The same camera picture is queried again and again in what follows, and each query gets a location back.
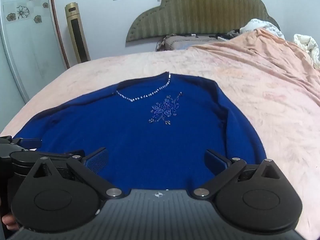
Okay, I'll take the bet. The brown patterned pillow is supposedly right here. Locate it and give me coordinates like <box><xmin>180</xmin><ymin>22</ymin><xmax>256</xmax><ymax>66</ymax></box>
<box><xmin>156</xmin><ymin>33</ymin><xmax>225</xmax><ymax>52</ymax></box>

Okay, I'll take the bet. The flower print wardrobe door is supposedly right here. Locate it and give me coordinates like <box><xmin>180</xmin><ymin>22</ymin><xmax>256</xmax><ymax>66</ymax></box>
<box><xmin>0</xmin><ymin>0</ymin><xmax>71</xmax><ymax>135</ymax></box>

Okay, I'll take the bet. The gold tower fan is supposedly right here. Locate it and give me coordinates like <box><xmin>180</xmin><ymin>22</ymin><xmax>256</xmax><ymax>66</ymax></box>
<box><xmin>64</xmin><ymin>2</ymin><xmax>91</xmax><ymax>64</ymax></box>

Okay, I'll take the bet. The dark clothes pile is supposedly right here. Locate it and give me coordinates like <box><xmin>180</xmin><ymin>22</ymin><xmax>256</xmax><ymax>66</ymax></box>
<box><xmin>216</xmin><ymin>29</ymin><xmax>242</xmax><ymax>41</ymax></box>

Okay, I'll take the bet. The person's left hand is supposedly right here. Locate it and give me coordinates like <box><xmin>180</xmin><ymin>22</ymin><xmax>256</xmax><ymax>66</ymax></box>
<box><xmin>1</xmin><ymin>212</ymin><xmax>20</xmax><ymax>231</ymax></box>

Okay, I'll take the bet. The cream crumpled cloth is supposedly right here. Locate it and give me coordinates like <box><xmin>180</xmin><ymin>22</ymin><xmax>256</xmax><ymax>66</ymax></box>
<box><xmin>293</xmin><ymin>33</ymin><xmax>320</xmax><ymax>70</ymax></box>

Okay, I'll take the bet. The blue beaded sweater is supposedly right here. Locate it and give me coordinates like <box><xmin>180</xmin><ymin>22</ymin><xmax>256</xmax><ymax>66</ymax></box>
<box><xmin>12</xmin><ymin>72</ymin><xmax>267</xmax><ymax>196</ymax></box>

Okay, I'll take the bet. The pink bed blanket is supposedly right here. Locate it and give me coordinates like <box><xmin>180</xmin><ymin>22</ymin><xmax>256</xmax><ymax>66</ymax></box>
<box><xmin>0</xmin><ymin>28</ymin><xmax>320</xmax><ymax>240</ymax></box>

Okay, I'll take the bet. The white duvet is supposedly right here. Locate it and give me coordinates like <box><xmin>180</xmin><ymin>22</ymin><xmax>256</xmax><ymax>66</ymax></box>
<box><xmin>239</xmin><ymin>18</ymin><xmax>286</xmax><ymax>40</ymax></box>

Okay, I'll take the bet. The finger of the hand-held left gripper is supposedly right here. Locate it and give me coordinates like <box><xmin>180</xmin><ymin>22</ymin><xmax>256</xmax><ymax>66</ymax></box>
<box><xmin>37</xmin><ymin>149</ymin><xmax>86</xmax><ymax>161</ymax></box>
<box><xmin>12</xmin><ymin>137</ymin><xmax>42</xmax><ymax>151</ymax></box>

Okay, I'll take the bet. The olive striped headboard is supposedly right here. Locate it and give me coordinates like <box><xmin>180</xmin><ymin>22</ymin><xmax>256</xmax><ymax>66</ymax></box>
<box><xmin>125</xmin><ymin>0</ymin><xmax>280</xmax><ymax>43</ymax></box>

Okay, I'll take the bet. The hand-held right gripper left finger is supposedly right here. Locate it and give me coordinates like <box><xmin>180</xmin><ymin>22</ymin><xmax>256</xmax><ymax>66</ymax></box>
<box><xmin>31</xmin><ymin>147</ymin><xmax>123</xmax><ymax>200</ymax></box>

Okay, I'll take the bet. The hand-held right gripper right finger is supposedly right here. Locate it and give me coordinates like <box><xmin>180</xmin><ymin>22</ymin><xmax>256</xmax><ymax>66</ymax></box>
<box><xmin>192</xmin><ymin>149</ymin><xmax>284</xmax><ymax>201</ymax></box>

